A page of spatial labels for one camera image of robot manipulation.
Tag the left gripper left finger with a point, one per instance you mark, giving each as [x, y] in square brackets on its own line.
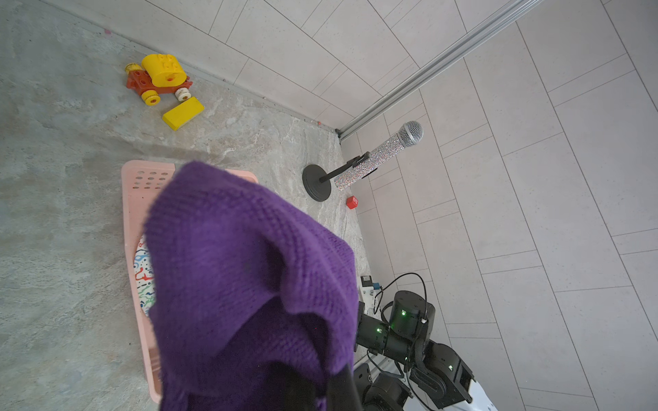
[299, 392]

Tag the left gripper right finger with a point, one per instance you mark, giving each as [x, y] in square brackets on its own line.
[342, 394]

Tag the purple microfibre cloth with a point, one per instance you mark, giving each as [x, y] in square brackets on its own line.
[246, 286]

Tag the colourful squiggle pattern plate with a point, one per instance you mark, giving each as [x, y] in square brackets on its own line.
[144, 276]

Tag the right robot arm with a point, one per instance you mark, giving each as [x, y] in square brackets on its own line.
[424, 365]

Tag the small red cube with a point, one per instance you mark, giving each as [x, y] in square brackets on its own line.
[352, 203]

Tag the black round microphone stand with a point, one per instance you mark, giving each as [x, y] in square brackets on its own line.
[319, 184]

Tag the pink perforated plastic basket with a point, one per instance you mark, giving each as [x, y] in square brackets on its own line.
[141, 183]

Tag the glitter microphone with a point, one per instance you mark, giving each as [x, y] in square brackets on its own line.
[409, 135]

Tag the yellow toy brick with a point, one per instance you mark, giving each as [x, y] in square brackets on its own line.
[183, 113]

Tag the yellow red toy vehicle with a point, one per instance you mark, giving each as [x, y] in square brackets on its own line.
[158, 74]

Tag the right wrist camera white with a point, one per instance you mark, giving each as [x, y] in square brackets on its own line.
[368, 290]

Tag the right aluminium corner post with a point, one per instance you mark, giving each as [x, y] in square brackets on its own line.
[500, 20]

